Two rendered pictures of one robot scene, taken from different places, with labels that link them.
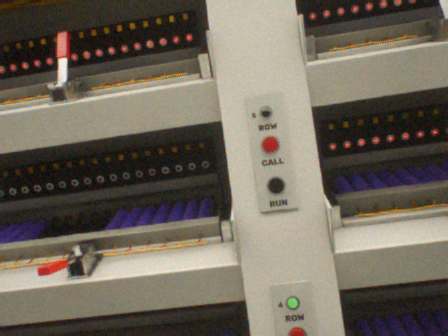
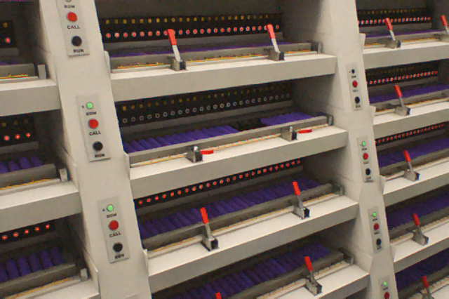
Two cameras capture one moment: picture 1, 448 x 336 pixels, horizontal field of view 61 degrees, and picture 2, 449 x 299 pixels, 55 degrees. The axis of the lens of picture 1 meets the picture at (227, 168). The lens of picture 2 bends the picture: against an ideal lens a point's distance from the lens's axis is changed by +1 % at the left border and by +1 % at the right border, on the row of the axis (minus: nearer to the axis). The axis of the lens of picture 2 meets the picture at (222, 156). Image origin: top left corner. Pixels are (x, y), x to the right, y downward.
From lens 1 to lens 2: 0.98 m
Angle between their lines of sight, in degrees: 36
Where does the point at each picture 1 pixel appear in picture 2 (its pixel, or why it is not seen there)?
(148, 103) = (313, 64)
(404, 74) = (385, 60)
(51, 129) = (277, 73)
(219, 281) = (340, 138)
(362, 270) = (377, 131)
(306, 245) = (365, 122)
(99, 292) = (302, 146)
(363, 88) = (374, 64)
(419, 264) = (391, 128)
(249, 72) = (346, 54)
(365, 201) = not seen: hidden behind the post
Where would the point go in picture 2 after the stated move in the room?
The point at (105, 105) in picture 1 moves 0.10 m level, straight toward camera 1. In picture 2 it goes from (299, 63) to (338, 54)
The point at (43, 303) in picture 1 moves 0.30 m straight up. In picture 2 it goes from (281, 153) to (261, 28)
